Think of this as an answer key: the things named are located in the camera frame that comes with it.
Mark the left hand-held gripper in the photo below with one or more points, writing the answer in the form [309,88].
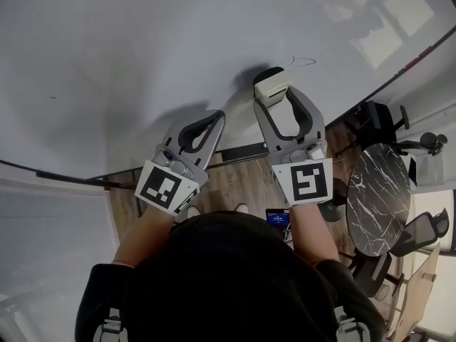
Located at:
[160,187]

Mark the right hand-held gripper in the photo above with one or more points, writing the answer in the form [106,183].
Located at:
[308,182]

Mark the beige whiteboard eraser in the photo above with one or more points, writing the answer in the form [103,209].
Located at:
[271,85]

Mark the large white whiteboard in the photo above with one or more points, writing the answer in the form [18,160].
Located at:
[124,41]

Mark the person's left forearm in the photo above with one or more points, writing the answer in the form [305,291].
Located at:
[142,237]

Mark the person's right forearm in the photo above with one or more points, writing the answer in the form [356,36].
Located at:
[310,233]

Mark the person's left shoe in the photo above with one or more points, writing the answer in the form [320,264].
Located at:
[193,211]

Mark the person's shoe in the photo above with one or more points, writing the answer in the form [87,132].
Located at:
[242,208]
[193,211]

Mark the person's right shoe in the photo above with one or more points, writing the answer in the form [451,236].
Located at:
[242,208]

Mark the black device with lit screen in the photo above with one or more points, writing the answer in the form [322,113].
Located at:
[277,217]

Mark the round black marble table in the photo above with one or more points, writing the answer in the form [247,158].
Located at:
[379,198]

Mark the person's black top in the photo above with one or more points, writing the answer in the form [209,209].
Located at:
[221,280]

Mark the black mesh office chair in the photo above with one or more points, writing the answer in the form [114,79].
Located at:
[420,232]

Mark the light wooden desk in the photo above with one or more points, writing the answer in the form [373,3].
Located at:
[415,298]

